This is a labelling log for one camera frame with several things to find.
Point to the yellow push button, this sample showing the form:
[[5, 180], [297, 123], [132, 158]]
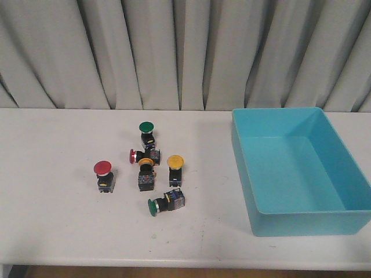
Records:
[[175, 164], [146, 176]]

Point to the red push button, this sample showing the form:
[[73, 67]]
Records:
[[153, 154], [105, 176]]

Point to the turquoise plastic box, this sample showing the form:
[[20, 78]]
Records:
[[297, 176]]

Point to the lying red push button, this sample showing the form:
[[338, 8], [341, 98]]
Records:
[[153, 154]]

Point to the upright green push button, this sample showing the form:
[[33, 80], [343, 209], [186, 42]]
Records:
[[147, 137]]

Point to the lying yellow push button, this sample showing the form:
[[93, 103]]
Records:
[[146, 176]]

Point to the lying green push button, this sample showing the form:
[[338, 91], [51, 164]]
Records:
[[171, 200]]

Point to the grey pleated curtain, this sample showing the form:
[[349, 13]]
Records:
[[186, 55]]

